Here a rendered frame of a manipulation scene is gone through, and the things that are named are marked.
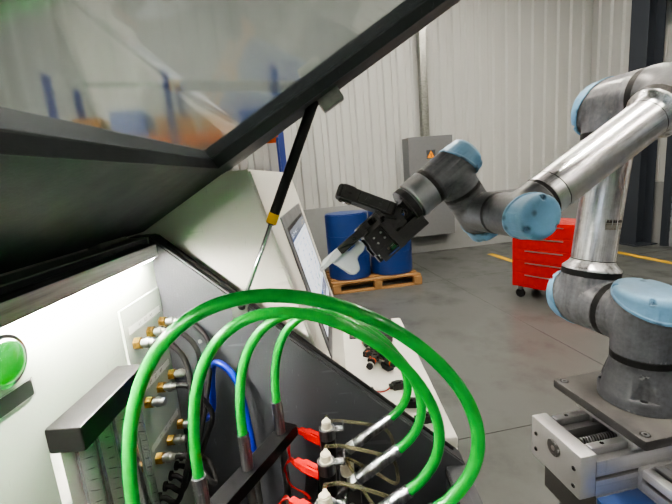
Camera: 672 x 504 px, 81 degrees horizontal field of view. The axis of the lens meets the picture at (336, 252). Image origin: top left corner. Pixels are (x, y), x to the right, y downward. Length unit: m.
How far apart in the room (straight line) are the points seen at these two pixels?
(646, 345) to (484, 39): 7.51
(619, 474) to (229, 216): 0.87
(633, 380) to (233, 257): 0.79
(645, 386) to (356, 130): 6.46
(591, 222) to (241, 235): 0.73
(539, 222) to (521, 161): 7.63
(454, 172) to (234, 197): 0.40
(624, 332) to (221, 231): 0.78
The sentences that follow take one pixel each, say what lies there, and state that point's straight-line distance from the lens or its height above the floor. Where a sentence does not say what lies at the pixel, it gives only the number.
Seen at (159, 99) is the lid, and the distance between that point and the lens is 0.38.
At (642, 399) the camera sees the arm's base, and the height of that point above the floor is 1.06.
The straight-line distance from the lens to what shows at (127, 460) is 0.51.
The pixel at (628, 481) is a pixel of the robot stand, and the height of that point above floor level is 0.92.
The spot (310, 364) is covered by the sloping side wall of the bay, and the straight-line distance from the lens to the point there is 0.76.
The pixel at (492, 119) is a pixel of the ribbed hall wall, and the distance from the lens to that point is 8.07.
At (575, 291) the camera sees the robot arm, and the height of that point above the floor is 1.23.
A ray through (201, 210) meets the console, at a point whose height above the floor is 1.48.
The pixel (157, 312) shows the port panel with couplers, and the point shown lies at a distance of 0.76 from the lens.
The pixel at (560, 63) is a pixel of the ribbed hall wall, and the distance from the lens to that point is 8.93.
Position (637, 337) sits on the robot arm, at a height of 1.18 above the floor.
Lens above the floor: 1.53
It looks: 11 degrees down
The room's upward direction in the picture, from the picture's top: 5 degrees counter-clockwise
